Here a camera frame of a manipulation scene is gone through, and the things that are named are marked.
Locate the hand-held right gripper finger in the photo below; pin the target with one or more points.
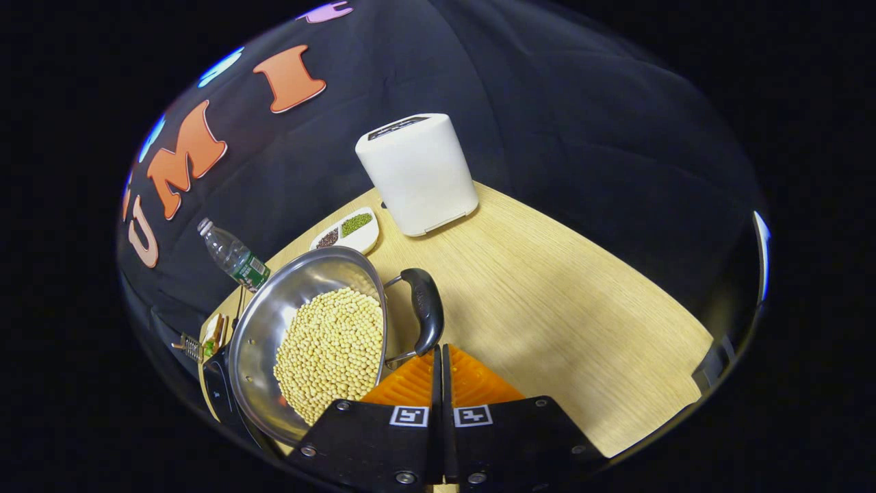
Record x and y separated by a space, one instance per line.
447 411
436 390

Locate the pile of yellow soybeans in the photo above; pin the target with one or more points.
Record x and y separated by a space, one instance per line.
332 349

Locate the black induction cooktop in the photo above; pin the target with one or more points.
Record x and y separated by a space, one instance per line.
215 390

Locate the white divided bean dish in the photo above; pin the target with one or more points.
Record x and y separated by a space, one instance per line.
349 231

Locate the white toaster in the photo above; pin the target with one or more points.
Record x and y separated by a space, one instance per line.
421 178

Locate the clear plastic water bottle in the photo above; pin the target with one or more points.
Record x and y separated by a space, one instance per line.
236 260

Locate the small metal clamp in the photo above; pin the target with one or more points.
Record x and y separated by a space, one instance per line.
188 348

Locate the dark table clamp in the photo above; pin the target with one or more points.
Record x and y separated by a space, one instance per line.
712 366

